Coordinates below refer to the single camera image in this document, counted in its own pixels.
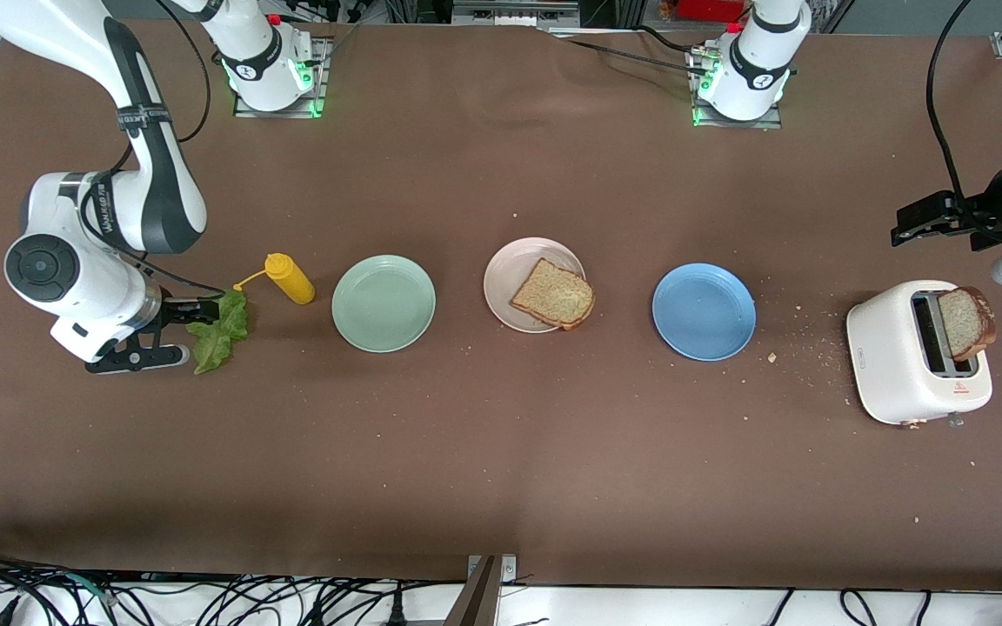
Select green lettuce leaf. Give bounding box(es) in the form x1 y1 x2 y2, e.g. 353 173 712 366
186 290 250 376

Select yellow squeeze bottle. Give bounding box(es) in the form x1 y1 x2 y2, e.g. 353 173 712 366
233 253 317 306

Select brown bread slice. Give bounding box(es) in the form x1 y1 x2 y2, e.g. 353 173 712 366
938 286 998 363
510 257 597 331

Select pale green plate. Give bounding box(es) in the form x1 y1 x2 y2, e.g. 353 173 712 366
331 255 437 354

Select blue plate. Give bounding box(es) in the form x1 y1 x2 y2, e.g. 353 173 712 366
651 263 758 363

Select beige plate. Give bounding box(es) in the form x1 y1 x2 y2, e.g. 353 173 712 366
483 237 587 334

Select white two-slot toaster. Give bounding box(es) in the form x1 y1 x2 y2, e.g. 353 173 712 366
846 280 993 427

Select red box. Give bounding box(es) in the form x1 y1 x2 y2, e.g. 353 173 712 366
675 0 747 23

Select brown table cover sheet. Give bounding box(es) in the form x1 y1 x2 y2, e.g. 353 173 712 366
0 17 1002 594

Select grey metal equipment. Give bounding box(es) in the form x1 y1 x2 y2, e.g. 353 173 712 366
451 0 582 29

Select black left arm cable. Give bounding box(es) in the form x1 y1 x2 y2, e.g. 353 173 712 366
927 0 976 203

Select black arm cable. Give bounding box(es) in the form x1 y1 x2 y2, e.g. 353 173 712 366
75 0 228 296
927 0 976 203

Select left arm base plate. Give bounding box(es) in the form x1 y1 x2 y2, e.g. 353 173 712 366
690 43 785 130

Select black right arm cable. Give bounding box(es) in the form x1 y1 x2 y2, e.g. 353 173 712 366
75 0 228 296

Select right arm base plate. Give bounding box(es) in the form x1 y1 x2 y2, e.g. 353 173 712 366
233 37 330 119

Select black base cable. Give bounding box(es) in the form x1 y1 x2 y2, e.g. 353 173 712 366
544 24 712 76

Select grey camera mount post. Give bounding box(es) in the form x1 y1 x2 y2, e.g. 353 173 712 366
444 555 502 626

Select metal bracket plate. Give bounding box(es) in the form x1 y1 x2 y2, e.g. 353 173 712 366
466 554 519 585

